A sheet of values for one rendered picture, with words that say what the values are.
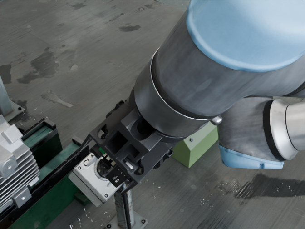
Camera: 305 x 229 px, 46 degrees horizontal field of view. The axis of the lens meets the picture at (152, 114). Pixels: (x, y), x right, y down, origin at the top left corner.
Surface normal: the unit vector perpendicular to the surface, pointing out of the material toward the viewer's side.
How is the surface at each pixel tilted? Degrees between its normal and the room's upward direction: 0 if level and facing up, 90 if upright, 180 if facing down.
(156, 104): 87
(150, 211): 0
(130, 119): 30
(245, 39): 92
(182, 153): 90
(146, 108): 84
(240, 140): 53
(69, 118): 0
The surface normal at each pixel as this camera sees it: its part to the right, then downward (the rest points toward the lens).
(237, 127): -0.63, -0.17
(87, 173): 0.40, -0.42
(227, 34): -0.65, 0.47
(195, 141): 0.51, -0.22
